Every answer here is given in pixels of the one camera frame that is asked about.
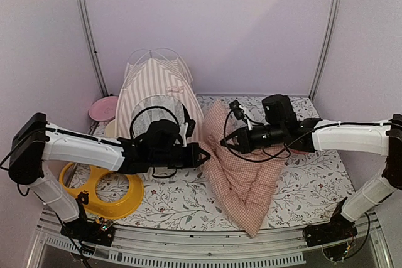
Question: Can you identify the striped pet tent fabric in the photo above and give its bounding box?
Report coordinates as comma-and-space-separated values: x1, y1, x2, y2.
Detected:
115, 57, 204, 142

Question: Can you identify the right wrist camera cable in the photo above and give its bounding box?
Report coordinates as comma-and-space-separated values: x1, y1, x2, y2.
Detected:
223, 100, 293, 163

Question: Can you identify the cream cat-ear pet bowl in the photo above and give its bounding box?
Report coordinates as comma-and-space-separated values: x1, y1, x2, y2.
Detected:
104, 120, 116, 138

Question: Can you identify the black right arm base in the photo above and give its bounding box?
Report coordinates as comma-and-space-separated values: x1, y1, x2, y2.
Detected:
302, 198, 357, 247

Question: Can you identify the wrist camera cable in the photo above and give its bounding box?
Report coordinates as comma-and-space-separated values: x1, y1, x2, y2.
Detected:
223, 100, 293, 163
129, 106, 183, 139

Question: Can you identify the right aluminium frame post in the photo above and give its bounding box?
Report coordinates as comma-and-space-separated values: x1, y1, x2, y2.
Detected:
308, 0, 341, 102

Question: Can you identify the left aluminium frame post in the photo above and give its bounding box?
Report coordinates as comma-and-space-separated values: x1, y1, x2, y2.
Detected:
77, 0, 109, 97

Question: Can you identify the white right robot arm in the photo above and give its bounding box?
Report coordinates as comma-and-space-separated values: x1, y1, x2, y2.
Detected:
221, 94, 401, 240

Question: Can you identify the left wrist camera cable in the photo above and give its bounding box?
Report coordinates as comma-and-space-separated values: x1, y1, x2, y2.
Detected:
129, 106, 183, 139

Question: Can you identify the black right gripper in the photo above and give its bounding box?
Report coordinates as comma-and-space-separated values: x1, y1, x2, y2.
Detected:
220, 124, 285, 155

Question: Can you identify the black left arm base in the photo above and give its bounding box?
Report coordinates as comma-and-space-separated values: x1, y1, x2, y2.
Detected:
61, 192, 115, 247

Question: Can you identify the pink cat-ear pet bowl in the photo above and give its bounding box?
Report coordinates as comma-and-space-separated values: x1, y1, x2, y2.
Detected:
291, 150, 309, 155

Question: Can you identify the front aluminium rail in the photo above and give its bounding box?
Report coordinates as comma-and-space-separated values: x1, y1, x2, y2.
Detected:
26, 206, 397, 267

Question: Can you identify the white flexible tent pole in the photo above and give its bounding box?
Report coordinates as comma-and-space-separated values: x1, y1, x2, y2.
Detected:
127, 48, 153, 67

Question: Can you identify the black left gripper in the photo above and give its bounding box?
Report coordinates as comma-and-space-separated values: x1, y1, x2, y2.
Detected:
151, 142, 210, 169

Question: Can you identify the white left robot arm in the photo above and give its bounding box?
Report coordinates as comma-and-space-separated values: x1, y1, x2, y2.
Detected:
1, 112, 210, 239

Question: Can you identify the aluminium frame post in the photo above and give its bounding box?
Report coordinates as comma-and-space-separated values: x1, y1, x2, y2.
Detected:
77, 0, 109, 97
308, 0, 341, 102

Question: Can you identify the pink bowl behind tent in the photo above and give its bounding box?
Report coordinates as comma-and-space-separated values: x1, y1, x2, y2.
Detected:
88, 96, 118, 122

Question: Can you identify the pink gingham cushion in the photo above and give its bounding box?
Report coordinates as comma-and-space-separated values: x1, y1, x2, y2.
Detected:
200, 100, 285, 238

